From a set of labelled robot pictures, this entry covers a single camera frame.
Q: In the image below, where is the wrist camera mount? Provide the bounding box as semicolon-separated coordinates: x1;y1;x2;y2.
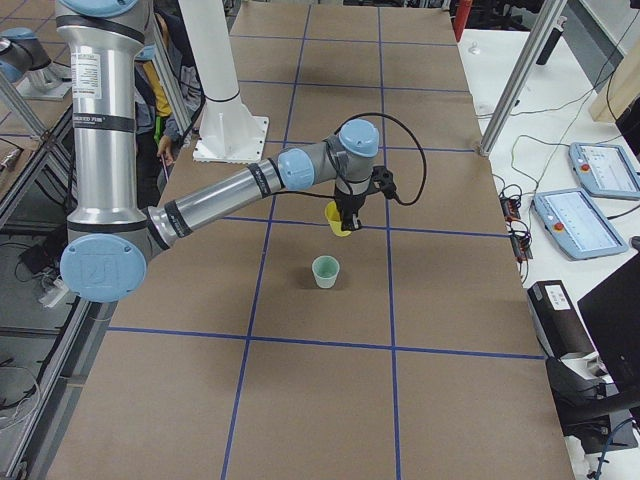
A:
370;165;399;200

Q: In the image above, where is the far blue teach pendant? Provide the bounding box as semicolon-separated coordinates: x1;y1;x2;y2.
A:
569;142;639;200

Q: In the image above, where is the black power supply box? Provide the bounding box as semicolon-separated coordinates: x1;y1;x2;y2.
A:
527;280;595;359

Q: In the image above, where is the aluminium frame post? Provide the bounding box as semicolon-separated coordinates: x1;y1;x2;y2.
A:
478;0;567;157

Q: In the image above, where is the blue teach pendant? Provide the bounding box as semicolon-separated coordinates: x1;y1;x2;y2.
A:
533;188;628;260
569;142;639;200

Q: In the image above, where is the yellow plastic cup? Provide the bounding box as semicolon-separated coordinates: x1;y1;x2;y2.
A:
324;201;351;237

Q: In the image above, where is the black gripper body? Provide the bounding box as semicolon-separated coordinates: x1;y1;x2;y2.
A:
334;185;370;218

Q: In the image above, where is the black monitor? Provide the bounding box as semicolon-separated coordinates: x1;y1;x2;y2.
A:
578;254;639;387

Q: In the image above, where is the green plastic cup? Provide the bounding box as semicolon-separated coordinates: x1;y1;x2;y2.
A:
311;255;340;289

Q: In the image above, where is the seated person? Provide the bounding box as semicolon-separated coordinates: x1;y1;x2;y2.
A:
134;8;202;210

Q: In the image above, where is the near blue teach pendant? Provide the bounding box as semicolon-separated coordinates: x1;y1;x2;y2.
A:
533;188;628;260

